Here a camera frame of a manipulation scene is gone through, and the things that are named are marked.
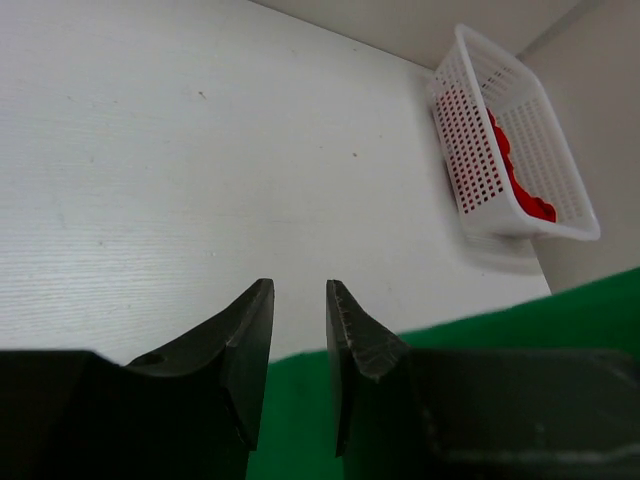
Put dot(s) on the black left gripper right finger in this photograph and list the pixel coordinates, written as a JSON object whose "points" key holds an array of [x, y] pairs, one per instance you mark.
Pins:
{"points": [[404, 412]]}

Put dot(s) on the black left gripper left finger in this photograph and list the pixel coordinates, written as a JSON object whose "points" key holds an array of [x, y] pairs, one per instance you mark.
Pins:
{"points": [[190, 409]]}

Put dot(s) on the green t shirt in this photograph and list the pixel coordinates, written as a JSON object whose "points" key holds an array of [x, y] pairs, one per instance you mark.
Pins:
{"points": [[297, 439]]}

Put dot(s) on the red t shirt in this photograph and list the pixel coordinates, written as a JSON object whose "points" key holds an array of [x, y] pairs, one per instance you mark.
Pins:
{"points": [[485, 164]]}

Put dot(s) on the white plastic basket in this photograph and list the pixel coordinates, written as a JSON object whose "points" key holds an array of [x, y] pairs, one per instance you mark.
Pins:
{"points": [[477, 72]]}

